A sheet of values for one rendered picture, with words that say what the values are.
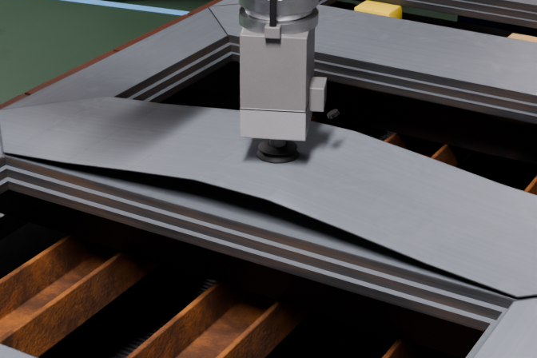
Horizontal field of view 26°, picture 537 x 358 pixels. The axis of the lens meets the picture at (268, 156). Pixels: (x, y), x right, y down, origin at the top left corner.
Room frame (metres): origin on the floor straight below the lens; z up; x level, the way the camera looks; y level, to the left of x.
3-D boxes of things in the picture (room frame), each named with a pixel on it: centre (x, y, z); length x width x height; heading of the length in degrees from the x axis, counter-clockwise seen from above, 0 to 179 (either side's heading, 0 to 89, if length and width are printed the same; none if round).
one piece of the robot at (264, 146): (1.05, -0.01, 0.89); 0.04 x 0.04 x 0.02
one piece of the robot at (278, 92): (1.04, -0.02, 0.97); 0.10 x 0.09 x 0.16; 83
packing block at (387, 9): (1.72, -0.17, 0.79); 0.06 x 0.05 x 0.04; 60
